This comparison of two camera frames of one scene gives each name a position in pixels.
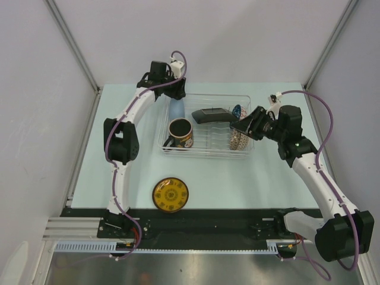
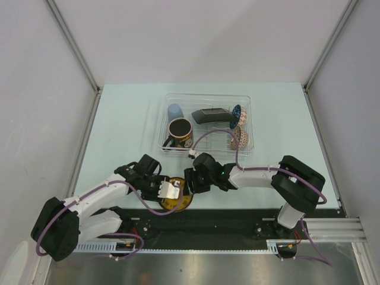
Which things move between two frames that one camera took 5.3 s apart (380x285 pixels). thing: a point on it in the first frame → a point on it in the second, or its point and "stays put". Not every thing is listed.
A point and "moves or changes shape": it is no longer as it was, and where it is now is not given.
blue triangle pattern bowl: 237,110 stays put
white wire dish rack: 200,126 stays put
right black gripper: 250,125 → 190,174
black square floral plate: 218,114 stays put
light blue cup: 176,108 moves or changes shape
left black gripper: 179,92 → 154,196
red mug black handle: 180,130 stays put
